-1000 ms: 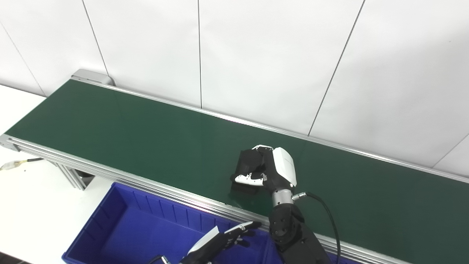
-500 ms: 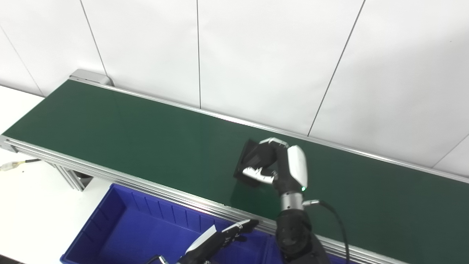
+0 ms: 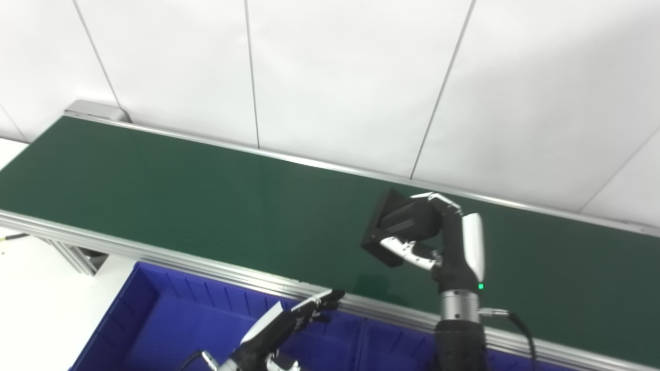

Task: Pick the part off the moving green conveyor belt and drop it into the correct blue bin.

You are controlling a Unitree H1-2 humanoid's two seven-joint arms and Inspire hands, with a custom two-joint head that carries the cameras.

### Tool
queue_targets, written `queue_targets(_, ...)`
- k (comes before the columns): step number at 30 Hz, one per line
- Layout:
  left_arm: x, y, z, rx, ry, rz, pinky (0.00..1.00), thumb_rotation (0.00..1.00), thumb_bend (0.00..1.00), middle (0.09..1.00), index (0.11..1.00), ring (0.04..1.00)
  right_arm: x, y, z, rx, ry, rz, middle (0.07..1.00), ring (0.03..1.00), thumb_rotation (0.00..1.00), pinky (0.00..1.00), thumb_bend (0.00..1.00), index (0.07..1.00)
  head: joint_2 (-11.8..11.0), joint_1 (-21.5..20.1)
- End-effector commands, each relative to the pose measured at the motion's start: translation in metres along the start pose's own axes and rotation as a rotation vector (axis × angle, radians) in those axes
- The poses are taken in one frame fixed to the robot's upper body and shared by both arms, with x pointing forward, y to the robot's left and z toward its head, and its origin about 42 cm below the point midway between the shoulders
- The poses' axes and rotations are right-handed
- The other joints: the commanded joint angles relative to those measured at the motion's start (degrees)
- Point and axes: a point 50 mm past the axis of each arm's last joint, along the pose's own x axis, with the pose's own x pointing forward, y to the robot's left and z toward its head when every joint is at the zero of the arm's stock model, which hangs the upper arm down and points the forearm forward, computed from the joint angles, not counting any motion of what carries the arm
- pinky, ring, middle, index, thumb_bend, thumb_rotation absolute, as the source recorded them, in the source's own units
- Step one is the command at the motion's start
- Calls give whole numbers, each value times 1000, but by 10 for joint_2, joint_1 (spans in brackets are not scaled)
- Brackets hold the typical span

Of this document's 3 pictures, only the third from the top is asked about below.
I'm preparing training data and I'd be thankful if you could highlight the blue plastic bin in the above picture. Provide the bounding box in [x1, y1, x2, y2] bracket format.
[356, 317, 568, 371]
[70, 261, 367, 371]

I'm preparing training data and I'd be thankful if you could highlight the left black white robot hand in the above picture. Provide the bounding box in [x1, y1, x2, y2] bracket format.
[232, 290, 345, 371]

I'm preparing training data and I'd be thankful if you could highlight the black block with cylinder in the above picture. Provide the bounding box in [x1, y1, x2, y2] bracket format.
[361, 189, 444, 267]

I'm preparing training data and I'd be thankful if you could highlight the green conveyor belt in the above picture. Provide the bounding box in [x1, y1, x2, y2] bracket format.
[0, 100, 660, 371]

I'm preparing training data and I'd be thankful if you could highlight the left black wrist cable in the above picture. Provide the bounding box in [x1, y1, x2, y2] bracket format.
[178, 350, 220, 371]

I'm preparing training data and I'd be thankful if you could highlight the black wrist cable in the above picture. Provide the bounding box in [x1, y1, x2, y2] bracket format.
[178, 350, 220, 371]
[478, 307, 538, 371]

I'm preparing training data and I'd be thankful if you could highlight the aluminium conveyor support leg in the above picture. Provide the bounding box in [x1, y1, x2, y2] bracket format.
[39, 238, 109, 276]

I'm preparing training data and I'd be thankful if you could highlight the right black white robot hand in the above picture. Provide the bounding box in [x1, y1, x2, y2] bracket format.
[379, 192, 486, 294]

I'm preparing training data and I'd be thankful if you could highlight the grey conveyor end housing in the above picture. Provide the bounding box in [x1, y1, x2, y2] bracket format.
[64, 100, 130, 123]

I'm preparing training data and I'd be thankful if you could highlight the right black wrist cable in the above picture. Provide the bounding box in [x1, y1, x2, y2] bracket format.
[478, 307, 538, 371]

